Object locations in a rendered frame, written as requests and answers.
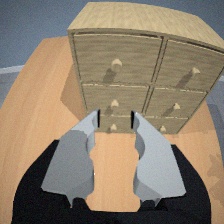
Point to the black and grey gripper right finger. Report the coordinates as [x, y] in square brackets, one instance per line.
[163, 174]

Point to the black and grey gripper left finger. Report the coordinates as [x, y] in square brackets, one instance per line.
[62, 172]

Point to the tan wooden chest of drawers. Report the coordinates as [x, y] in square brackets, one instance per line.
[145, 19]

